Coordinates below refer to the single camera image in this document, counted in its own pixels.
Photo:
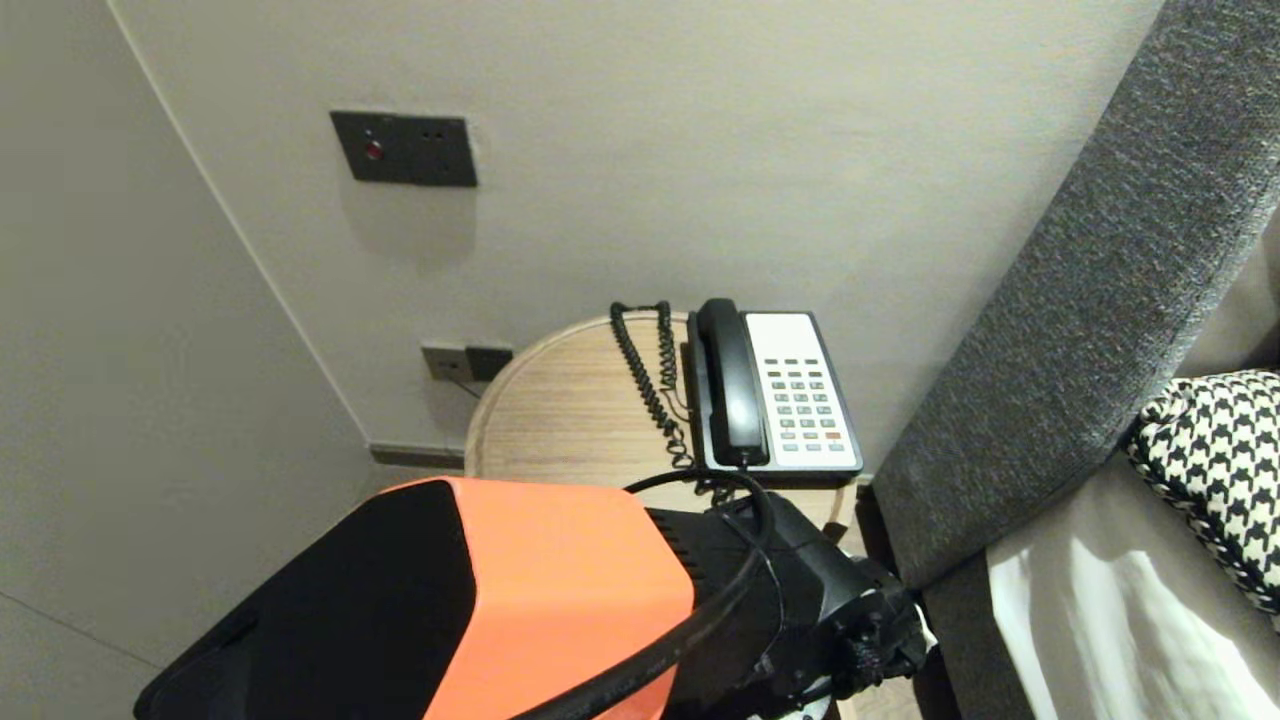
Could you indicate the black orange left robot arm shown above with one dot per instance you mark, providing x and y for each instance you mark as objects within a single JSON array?
[{"x": 550, "y": 580}]

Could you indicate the black telephone handset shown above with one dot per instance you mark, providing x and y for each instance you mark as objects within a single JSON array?
[{"x": 735, "y": 390}]

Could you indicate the round wooden side table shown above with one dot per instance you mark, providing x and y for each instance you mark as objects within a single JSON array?
[{"x": 560, "y": 420}]

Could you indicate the black and white telephone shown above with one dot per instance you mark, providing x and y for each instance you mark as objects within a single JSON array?
[{"x": 805, "y": 400}]

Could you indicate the thin grey telephone line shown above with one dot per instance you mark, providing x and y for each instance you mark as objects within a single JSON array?
[{"x": 468, "y": 387}]

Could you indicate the grey fabric headboard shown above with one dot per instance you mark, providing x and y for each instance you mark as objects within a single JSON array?
[{"x": 1080, "y": 300}]

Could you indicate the white bed sheet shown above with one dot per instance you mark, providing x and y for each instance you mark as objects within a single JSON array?
[{"x": 1120, "y": 620}]

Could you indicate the black white houndstooth pillow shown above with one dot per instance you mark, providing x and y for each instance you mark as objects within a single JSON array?
[{"x": 1220, "y": 460}]

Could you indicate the wall power outlet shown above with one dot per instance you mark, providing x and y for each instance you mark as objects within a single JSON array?
[{"x": 443, "y": 363}]

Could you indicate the grey wall baseboard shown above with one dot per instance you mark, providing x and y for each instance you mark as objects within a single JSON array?
[{"x": 415, "y": 457}]

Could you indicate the dark wall switch panel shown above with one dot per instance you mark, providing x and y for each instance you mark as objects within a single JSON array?
[{"x": 408, "y": 150}]

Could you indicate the grey fabric bed frame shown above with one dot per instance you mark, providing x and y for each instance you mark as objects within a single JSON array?
[{"x": 965, "y": 650}]

